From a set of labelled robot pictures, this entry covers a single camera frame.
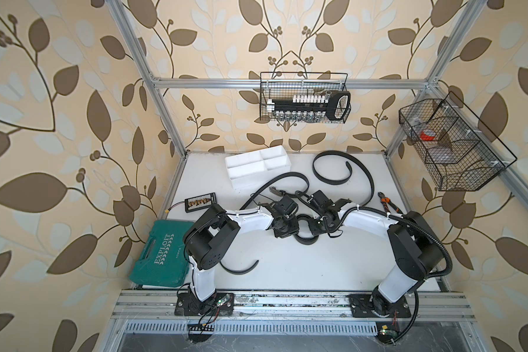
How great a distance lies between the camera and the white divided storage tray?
108cm

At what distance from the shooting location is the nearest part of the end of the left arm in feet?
2.30

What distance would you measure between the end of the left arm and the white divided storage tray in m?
0.32
